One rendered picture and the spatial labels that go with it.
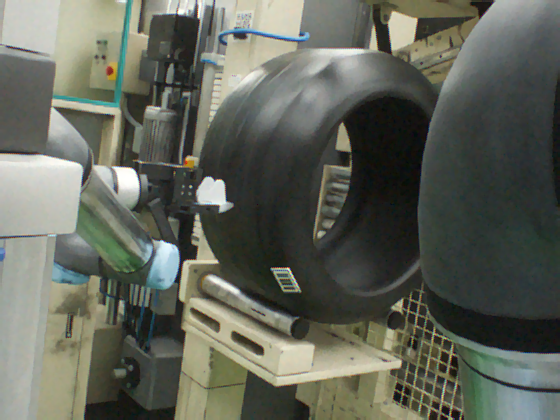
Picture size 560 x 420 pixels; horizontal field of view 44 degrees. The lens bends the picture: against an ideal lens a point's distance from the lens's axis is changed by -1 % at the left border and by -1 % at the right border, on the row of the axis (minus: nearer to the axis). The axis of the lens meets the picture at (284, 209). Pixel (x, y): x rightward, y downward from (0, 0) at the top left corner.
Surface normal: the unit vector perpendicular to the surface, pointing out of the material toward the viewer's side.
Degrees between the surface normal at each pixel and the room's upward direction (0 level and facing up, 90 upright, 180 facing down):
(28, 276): 90
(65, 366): 90
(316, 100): 62
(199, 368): 90
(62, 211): 90
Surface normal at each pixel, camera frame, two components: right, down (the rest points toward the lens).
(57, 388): 0.62, 0.18
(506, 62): -0.91, -0.21
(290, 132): -0.07, -0.16
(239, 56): -0.77, -0.04
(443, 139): -0.99, -0.01
